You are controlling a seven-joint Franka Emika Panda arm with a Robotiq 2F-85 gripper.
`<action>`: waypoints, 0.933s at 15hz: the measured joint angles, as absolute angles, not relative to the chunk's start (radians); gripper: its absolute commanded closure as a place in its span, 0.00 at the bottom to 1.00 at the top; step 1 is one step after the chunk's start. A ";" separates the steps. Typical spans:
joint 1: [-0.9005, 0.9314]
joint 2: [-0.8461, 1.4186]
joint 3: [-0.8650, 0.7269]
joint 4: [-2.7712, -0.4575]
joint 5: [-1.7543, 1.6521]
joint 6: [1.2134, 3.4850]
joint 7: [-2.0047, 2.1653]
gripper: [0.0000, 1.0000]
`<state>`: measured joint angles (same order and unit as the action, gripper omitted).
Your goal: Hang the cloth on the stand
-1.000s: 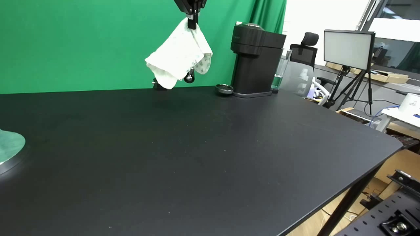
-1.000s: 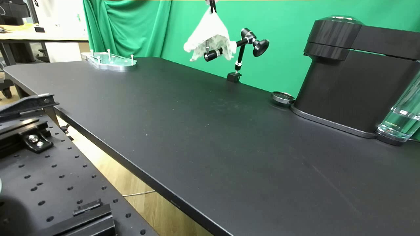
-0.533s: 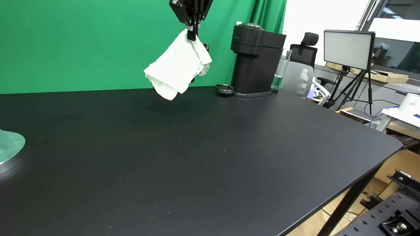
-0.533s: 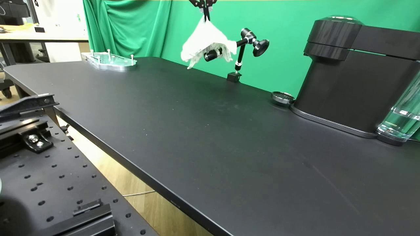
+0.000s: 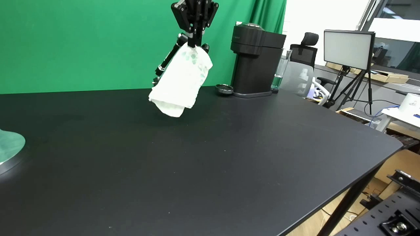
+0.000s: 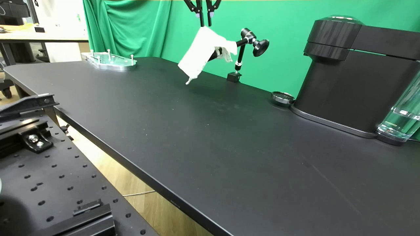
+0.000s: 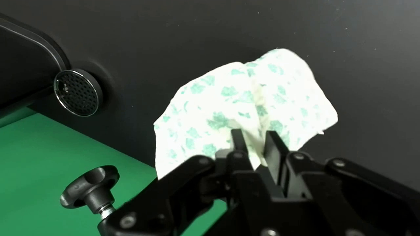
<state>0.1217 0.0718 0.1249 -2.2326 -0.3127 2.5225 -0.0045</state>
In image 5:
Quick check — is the black aluminium rail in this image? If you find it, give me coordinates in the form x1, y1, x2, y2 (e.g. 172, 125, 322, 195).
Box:
388, 170, 420, 191

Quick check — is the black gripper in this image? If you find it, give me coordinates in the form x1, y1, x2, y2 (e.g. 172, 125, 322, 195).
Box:
174, 0, 220, 48

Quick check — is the black mounting clamp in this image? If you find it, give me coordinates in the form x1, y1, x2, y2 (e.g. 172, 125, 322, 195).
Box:
380, 209, 415, 236

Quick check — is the black perforated breadboard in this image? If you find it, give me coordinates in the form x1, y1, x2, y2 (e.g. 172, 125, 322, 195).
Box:
347, 170, 420, 236

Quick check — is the white cloth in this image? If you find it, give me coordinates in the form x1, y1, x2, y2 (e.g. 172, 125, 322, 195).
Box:
147, 42, 216, 120

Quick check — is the small black round cap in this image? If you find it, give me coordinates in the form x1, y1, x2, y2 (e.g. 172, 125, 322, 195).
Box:
216, 83, 237, 98

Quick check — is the black coffee machine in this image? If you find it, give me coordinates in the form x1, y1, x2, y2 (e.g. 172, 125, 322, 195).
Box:
230, 23, 288, 98

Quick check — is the green backdrop curtain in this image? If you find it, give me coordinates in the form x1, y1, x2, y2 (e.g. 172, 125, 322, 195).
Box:
0, 0, 289, 96

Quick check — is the cluttered wooden desk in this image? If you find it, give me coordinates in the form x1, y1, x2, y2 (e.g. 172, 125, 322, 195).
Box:
326, 61, 411, 86

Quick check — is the white paper stack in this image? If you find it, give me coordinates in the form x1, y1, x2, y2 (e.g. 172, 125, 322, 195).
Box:
381, 92, 420, 129

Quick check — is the black office chair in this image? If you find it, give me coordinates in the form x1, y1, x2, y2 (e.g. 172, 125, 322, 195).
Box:
289, 31, 321, 70

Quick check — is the brown cardboard box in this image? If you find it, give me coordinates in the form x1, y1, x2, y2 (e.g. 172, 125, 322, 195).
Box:
373, 149, 420, 188

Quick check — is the computer monitor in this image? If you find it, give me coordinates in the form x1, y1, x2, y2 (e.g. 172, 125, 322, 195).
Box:
323, 29, 377, 73

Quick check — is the clear acrylic plate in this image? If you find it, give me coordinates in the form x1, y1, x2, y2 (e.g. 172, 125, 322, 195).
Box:
0, 129, 27, 170

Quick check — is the black table leg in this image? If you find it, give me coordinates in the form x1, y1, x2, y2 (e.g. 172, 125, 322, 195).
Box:
317, 168, 380, 236

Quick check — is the black tripod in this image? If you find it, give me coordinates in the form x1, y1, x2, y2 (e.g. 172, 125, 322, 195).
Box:
326, 65, 377, 117

